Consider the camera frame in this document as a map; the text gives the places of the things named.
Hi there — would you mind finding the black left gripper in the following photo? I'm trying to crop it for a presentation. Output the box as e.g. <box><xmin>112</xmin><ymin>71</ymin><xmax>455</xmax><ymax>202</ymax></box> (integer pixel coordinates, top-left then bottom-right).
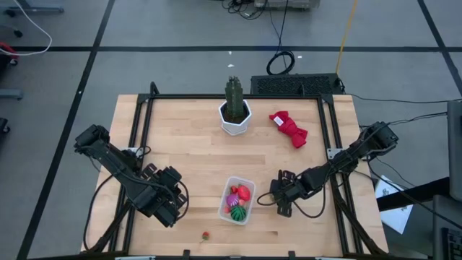
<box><xmin>141</xmin><ymin>162</ymin><xmax>190</xmax><ymax>229</ymax></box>

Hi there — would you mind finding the black floor cable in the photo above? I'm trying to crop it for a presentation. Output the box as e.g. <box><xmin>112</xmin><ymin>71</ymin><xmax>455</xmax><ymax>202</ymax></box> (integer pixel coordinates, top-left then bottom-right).
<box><xmin>346</xmin><ymin>92</ymin><xmax>462</xmax><ymax>105</ymax></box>
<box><xmin>359</xmin><ymin>111</ymin><xmax>448</xmax><ymax>128</ymax></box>

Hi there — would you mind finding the white floor cable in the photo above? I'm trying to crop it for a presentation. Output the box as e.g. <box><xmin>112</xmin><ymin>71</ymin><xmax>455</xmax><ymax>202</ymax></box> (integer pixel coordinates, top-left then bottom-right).
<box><xmin>0</xmin><ymin>0</ymin><xmax>53</xmax><ymax>57</ymax></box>

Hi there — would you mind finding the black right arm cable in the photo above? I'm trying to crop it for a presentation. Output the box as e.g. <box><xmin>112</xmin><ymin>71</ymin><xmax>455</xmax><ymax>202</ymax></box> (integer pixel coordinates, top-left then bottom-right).
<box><xmin>256</xmin><ymin>187</ymin><xmax>328</xmax><ymax>220</ymax></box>

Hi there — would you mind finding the black table frame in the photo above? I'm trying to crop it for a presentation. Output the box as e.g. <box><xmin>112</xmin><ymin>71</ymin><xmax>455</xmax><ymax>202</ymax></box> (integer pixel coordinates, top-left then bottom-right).
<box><xmin>81</xmin><ymin>81</ymin><xmax>390</xmax><ymax>260</ymax></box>

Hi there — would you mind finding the green watermelon toy ball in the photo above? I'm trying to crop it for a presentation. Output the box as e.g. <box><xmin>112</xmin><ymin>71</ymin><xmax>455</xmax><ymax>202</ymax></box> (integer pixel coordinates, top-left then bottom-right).
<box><xmin>230</xmin><ymin>205</ymin><xmax>248</xmax><ymax>222</ymax></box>

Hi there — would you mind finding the black keyboard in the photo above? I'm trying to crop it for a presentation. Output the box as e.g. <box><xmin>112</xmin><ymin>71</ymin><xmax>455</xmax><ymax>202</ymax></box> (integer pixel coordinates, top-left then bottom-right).
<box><xmin>440</xmin><ymin>226</ymin><xmax>462</xmax><ymax>260</ymax></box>

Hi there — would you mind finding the white hexagonal plant pot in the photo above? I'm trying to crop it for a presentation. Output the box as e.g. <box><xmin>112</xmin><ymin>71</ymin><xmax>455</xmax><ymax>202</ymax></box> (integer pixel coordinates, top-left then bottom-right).
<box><xmin>218</xmin><ymin>100</ymin><xmax>253</xmax><ymax>137</ymax></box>

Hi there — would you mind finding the red pepper toy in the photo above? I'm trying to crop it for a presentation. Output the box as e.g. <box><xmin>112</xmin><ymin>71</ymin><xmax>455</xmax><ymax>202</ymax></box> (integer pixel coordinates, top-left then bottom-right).
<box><xmin>236</xmin><ymin>184</ymin><xmax>252</xmax><ymax>202</ymax></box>

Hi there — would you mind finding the yellow hanging cable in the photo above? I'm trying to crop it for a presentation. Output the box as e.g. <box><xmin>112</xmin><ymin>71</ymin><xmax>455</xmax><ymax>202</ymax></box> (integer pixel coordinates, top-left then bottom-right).
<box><xmin>335</xmin><ymin>0</ymin><xmax>359</xmax><ymax>75</ymax></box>

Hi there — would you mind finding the grey cabinet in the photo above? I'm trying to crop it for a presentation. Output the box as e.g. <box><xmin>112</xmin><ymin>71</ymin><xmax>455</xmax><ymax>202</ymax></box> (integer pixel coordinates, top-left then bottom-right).
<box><xmin>446</xmin><ymin>100</ymin><xmax>462</xmax><ymax>202</ymax></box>

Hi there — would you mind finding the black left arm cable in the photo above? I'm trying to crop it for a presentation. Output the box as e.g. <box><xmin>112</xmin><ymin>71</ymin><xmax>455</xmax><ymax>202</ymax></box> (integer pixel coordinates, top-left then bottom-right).
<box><xmin>82</xmin><ymin>173</ymin><xmax>116</xmax><ymax>252</ymax></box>

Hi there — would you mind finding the white paper sheet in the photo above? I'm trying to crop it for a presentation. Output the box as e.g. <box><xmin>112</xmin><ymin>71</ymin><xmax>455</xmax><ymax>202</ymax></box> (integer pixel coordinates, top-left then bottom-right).
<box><xmin>374</xmin><ymin>174</ymin><xmax>415</xmax><ymax>235</ymax></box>

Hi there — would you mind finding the grey furniture foot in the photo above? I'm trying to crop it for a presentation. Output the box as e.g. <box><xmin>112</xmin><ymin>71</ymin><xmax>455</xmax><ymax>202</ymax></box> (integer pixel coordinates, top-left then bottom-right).
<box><xmin>0</xmin><ymin>88</ymin><xmax>25</xmax><ymax>101</ymax></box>

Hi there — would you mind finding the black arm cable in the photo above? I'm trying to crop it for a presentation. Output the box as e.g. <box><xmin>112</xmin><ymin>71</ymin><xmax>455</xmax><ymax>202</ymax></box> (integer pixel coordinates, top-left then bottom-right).
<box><xmin>82</xmin><ymin>173</ymin><xmax>116</xmax><ymax>252</ymax></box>
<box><xmin>256</xmin><ymin>187</ymin><xmax>328</xmax><ymax>220</ymax></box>

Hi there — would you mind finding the black cable tangle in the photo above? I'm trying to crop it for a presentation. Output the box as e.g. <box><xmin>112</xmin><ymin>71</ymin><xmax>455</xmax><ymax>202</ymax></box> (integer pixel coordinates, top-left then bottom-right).
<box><xmin>220</xmin><ymin>0</ymin><xmax>270</xmax><ymax>21</ymax></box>

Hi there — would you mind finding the grey furniture base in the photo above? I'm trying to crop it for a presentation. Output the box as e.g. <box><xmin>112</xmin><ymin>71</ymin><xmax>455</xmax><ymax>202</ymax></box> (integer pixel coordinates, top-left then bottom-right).
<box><xmin>3</xmin><ymin>0</ymin><xmax>65</xmax><ymax>17</ymax></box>

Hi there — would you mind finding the green cactus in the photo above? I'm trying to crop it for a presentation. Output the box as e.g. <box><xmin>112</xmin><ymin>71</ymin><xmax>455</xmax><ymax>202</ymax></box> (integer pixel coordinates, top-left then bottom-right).
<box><xmin>224</xmin><ymin>75</ymin><xmax>245</xmax><ymax>122</ymax></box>

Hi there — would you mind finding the grey equipment box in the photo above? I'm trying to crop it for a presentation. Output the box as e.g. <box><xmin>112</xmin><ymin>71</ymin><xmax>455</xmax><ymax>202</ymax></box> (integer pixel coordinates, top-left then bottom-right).
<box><xmin>253</xmin><ymin>0</ymin><xmax>321</xmax><ymax>10</ymax></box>

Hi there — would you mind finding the black perforated case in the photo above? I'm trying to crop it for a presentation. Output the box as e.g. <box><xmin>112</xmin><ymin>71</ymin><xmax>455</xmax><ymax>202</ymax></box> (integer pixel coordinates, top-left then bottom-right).
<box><xmin>250</xmin><ymin>73</ymin><xmax>344</xmax><ymax>97</ymax></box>

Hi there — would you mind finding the black bar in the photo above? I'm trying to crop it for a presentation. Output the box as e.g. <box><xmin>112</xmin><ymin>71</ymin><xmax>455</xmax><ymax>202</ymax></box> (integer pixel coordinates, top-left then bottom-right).
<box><xmin>376</xmin><ymin>175</ymin><xmax>452</xmax><ymax>213</ymax></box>

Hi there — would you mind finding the red cloth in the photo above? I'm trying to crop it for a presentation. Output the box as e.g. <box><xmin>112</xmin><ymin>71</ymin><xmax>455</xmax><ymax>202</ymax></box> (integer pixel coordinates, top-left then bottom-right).
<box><xmin>269</xmin><ymin>110</ymin><xmax>309</xmax><ymax>150</ymax></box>

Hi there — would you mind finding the coiled black cable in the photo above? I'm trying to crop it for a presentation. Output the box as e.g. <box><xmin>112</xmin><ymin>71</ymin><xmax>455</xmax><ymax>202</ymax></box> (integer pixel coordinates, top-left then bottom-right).
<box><xmin>266</xmin><ymin>0</ymin><xmax>296</xmax><ymax>76</ymax></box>

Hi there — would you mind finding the clear plastic tupperware container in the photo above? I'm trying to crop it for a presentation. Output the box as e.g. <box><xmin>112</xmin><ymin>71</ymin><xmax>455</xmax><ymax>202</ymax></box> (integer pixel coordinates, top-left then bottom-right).
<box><xmin>217</xmin><ymin>175</ymin><xmax>257</xmax><ymax>226</ymax></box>

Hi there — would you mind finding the red wheeled object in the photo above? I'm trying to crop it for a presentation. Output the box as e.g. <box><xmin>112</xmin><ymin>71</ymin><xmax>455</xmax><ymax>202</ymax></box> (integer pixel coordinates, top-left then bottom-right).
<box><xmin>0</xmin><ymin>41</ymin><xmax>19</xmax><ymax>66</ymax></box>

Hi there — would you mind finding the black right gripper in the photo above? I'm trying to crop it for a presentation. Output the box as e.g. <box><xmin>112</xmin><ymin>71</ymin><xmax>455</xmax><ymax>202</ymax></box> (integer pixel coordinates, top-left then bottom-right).
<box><xmin>269</xmin><ymin>168</ymin><xmax>321</xmax><ymax>218</ymax></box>

